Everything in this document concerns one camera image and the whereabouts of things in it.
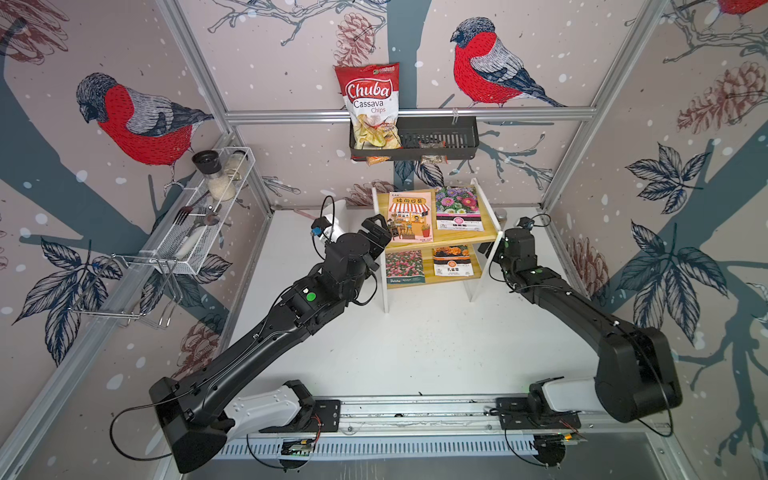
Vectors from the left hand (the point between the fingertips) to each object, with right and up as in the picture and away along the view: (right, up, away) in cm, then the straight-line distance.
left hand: (385, 221), depth 66 cm
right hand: (+33, -4, +23) cm, 40 cm away
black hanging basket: (+14, +32, +41) cm, 54 cm away
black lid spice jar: (-45, +10, +12) cm, 47 cm away
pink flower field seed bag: (+5, -13, +17) cm, 22 cm away
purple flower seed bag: (+18, +3, +9) cm, 21 cm away
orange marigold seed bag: (+19, -11, +19) cm, 29 cm away
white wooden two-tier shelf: (+12, -3, +3) cm, 13 cm away
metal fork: (-49, +2, +5) cm, 50 cm away
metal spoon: (-42, +1, +5) cm, 43 cm away
